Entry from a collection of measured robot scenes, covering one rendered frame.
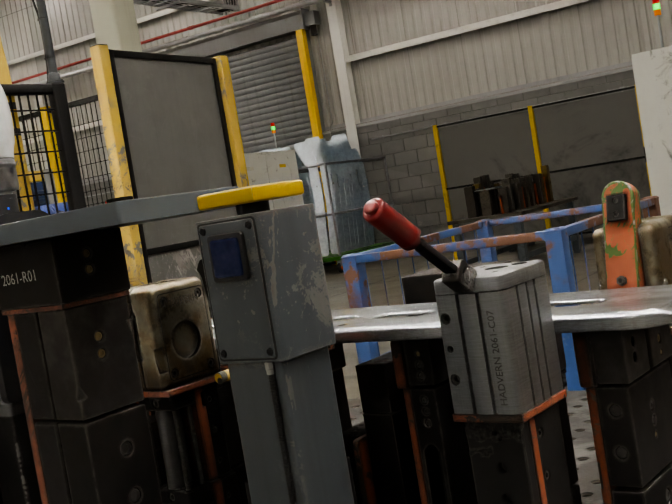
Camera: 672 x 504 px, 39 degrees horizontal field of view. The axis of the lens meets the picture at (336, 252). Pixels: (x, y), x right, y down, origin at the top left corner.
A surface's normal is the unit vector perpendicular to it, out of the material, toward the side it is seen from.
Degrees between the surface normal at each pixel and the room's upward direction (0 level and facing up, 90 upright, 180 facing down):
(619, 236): 78
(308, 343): 90
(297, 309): 90
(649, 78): 90
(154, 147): 91
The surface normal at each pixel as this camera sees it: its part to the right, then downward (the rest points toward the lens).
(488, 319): -0.61, 0.15
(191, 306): 0.77, -0.10
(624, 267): -0.63, -0.07
